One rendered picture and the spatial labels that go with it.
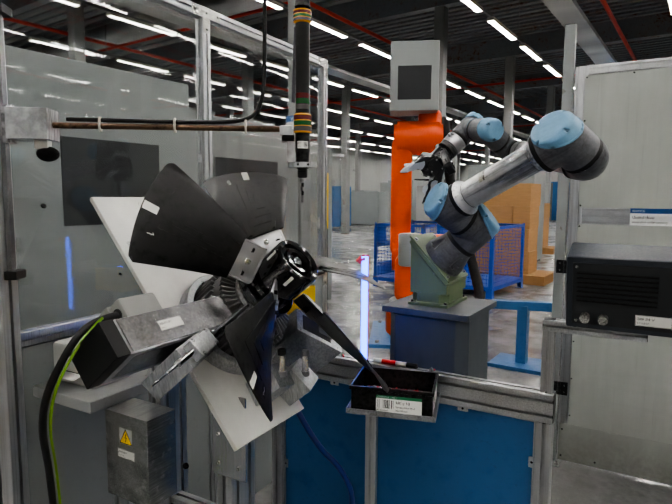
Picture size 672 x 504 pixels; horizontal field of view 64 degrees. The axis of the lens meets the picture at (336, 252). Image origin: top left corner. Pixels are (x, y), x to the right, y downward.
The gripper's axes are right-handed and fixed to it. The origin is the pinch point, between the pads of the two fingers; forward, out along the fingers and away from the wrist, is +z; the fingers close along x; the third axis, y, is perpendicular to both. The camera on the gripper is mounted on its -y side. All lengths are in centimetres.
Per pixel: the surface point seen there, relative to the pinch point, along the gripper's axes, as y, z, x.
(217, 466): -46, 95, 11
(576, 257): -67, 0, -6
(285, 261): -48, 50, 39
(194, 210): -43, 56, 59
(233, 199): -20, 47, 48
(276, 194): -22, 38, 41
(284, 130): -30, 27, 54
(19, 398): -18, 118, 48
